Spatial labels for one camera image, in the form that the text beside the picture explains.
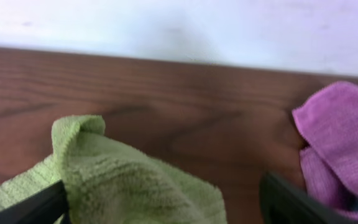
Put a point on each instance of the purple microfiber cloth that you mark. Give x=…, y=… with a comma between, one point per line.
x=328, y=121

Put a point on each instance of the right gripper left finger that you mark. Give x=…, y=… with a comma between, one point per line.
x=46, y=207

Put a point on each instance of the green microfiber cloth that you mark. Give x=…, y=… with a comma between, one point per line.
x=110, y=182

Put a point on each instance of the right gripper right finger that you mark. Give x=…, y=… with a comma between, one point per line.
x=283, y=203

